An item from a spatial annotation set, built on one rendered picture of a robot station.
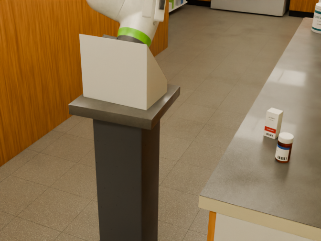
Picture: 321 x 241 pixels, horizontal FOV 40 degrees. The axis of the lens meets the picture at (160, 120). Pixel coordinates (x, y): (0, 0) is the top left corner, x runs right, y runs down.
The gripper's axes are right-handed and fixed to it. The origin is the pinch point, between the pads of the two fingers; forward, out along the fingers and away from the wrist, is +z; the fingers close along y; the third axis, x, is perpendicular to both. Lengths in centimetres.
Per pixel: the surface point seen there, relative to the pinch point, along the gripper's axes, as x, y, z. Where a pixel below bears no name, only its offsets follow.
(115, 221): -1, 18, 85
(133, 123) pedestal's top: 2.4, -1.0, 36.6
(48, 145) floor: 14, 164, 106
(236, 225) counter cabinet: -12, -54, 46
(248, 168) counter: -20, -41, 36
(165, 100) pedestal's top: -11.5, 7.5, 29.9
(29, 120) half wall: 27, 166, 88
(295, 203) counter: -24, -58, 38
